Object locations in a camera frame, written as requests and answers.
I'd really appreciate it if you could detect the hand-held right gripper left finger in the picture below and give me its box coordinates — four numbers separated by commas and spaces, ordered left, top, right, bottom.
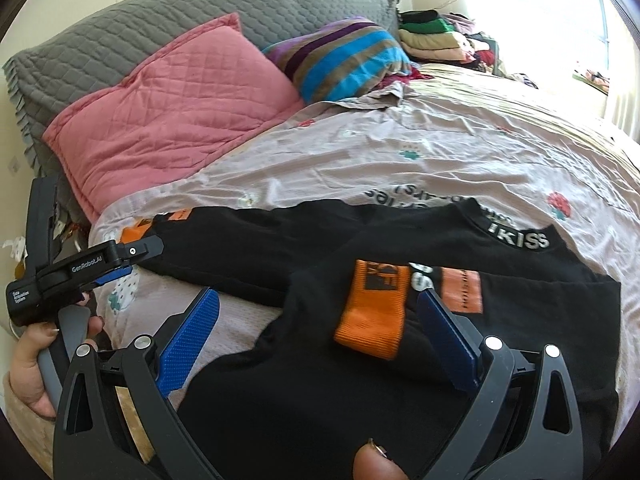
52, 287, 223, 480

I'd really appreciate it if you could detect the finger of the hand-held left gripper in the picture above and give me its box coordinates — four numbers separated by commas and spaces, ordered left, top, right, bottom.
92, 237, 166, 290

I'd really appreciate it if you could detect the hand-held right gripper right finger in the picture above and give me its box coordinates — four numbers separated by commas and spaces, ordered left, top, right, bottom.
410, 289, 593, 480

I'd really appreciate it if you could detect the black sweater with orange patches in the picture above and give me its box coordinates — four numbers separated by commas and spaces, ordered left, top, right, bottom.
122, 199, 623, 480

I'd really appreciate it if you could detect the pile of loose clothes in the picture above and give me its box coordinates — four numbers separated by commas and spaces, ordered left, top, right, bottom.
447, 11, 541, 92

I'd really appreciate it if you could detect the stack of folded clothes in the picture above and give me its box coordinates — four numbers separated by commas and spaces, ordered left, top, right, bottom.
397, 9, 473, 63

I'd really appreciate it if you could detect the person's left hand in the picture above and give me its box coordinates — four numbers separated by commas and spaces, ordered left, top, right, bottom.
7, 292, 106, 421

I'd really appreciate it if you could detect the person's right hand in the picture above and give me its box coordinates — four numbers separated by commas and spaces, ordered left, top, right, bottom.
352, 437, 408, 480

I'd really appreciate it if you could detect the pink quilted blanket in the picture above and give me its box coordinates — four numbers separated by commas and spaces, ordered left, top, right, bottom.
42, 12, 306, 223

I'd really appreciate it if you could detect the mauve printed bed sheet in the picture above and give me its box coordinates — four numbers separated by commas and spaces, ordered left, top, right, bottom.
87, 62, 640, 466

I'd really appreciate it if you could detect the grey quilted pillow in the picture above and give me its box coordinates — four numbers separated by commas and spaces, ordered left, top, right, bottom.
2, 0, 401, 221

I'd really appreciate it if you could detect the striped blue brown pillow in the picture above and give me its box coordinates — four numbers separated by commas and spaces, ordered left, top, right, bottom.
262, 16, 413, 106

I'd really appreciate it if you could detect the white curtain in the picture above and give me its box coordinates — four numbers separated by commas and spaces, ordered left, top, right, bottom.
602, 77, 640, 142

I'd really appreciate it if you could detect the colourful small clutter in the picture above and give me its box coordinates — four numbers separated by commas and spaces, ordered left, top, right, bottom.
571, 66, 612, 95

